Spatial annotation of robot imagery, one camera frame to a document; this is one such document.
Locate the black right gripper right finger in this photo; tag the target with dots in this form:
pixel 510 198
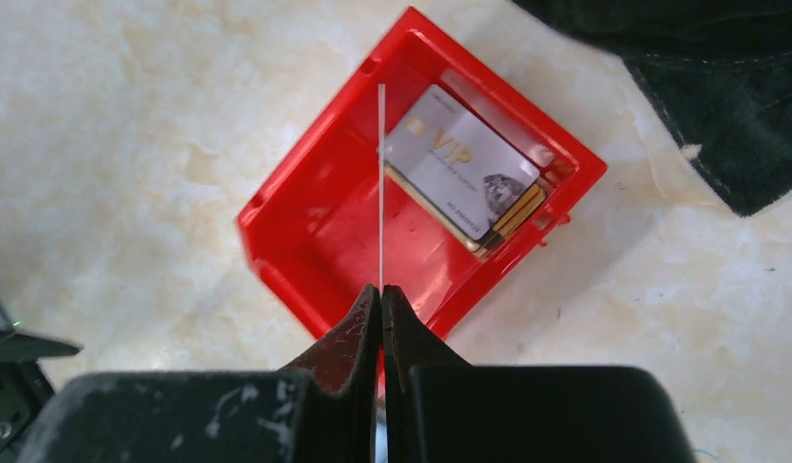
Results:
pixel 440 408

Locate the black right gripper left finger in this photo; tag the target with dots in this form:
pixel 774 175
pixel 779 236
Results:
pixel 317 408

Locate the red plastic bin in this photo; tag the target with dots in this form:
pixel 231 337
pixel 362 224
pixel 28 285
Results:
pixel 311 233

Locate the thin card edge-on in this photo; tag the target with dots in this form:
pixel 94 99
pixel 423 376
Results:
pixel 381 148

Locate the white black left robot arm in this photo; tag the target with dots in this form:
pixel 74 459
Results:
pixel 24 389

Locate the gold credit cards stack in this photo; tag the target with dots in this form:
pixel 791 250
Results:
pixel 508 203

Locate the silver credit card in bin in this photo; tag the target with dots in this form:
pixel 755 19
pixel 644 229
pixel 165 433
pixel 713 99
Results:
pixel 446 151

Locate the black floral blanket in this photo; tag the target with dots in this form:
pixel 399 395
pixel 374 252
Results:
pixel 717 73

